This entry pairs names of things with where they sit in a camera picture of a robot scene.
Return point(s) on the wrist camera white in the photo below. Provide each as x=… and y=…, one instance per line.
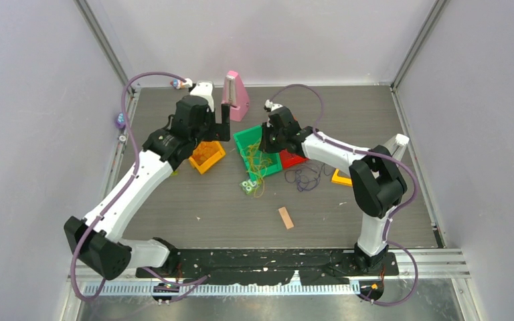
x=270, y=106
x=202, y=89

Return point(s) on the yellow triangle block right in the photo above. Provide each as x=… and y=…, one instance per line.
x=339, y=178

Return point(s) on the green plastic bin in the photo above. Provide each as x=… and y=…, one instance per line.
x=258, y=164

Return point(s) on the white metronome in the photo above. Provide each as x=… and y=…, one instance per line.
x=397, y=146

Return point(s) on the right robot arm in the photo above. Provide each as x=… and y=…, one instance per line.
x=378, y=185

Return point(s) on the orange plastic bin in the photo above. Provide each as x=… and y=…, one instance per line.
x=206, y=155

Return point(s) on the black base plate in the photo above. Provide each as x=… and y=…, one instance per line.
x=270, y=267

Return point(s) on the small clown figurine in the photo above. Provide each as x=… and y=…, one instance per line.
x=177, y=84

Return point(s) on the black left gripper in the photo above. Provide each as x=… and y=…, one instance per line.
x=218, y=131

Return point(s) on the tan wooden block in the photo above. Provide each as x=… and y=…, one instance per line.
x=286, y=219

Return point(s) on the red plastic bin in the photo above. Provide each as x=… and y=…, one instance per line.
x=289, y=159

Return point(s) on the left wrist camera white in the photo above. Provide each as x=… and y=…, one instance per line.
x=202, y=89

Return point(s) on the pink metronome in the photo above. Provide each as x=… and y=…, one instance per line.
x=235, y=94

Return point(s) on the purple paw toy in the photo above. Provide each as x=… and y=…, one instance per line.
x=120, y=121

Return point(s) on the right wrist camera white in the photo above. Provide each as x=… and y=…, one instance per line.
x=270, y=106

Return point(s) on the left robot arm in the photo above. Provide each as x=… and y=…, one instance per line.
x=96, y=239

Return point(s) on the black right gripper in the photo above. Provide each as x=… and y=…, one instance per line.
x=267, y=128

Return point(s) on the green owl puzzle piece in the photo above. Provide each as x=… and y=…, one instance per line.
x=249, y=186

